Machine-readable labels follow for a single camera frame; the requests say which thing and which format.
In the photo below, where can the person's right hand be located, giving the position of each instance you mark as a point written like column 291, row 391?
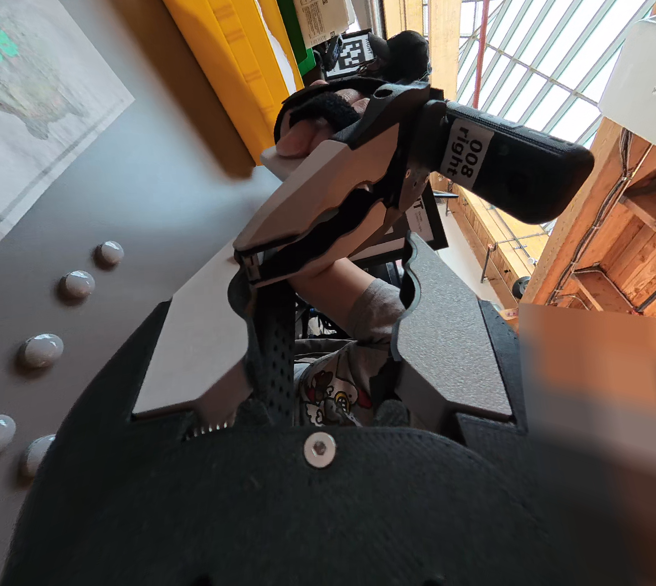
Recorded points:
column 302, row 140

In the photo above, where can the open lego instruction booklet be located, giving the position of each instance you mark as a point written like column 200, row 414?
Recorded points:
column 51, row 109

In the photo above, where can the yellow plastic bin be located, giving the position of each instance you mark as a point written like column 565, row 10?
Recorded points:
column 215, row 22

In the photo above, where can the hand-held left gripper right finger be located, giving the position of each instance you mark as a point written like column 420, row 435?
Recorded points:
column 451, row 355

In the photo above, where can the white plastic bag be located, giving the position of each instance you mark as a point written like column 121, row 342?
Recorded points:
column 279, row 47

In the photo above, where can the black framed marker sign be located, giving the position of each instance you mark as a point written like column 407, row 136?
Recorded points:
column 423, row 222

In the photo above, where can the person's printed grey shirt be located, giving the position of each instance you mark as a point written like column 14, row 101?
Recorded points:
column 333, row 391

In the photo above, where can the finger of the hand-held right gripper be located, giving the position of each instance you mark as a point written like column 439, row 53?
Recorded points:
column 333, row 175
column 338, row 250

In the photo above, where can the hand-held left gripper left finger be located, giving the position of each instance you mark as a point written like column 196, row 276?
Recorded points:
column 194, row 340

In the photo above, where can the small grey lego piece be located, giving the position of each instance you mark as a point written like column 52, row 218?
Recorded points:
column 251, row 268

